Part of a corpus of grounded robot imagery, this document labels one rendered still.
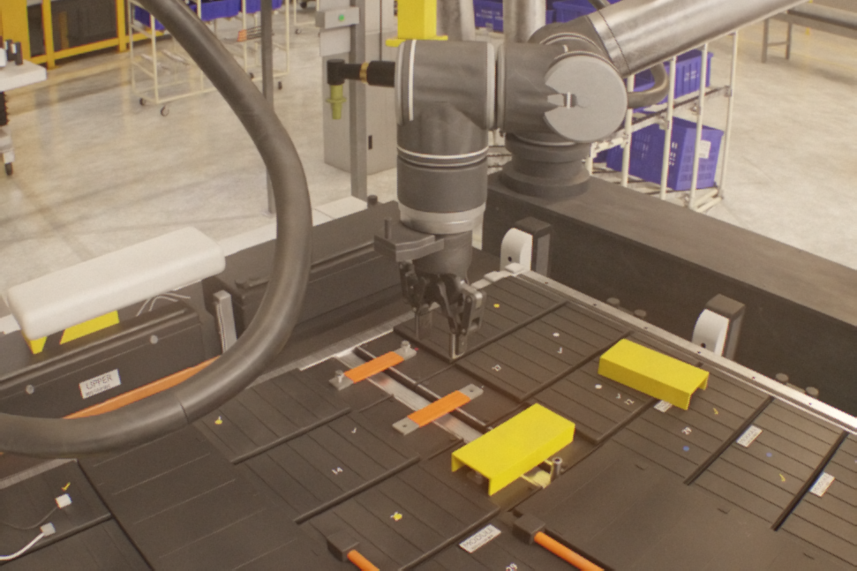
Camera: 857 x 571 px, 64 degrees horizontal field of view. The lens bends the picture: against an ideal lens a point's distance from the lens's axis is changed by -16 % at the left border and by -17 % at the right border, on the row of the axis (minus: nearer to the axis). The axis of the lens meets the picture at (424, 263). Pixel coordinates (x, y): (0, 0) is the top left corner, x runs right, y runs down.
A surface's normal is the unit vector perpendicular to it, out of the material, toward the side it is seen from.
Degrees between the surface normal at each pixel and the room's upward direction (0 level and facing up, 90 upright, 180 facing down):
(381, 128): 90
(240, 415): 0
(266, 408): 0
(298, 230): 37
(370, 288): 90
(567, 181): 23
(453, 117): 90
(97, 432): 45
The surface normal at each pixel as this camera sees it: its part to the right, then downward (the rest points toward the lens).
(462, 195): 0.38, 0.40
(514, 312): 0.00, -0.90
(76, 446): 0.19, 0.28
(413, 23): -0.40, 0.40
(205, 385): 0.29, -0.47
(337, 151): -0.74, 0.29
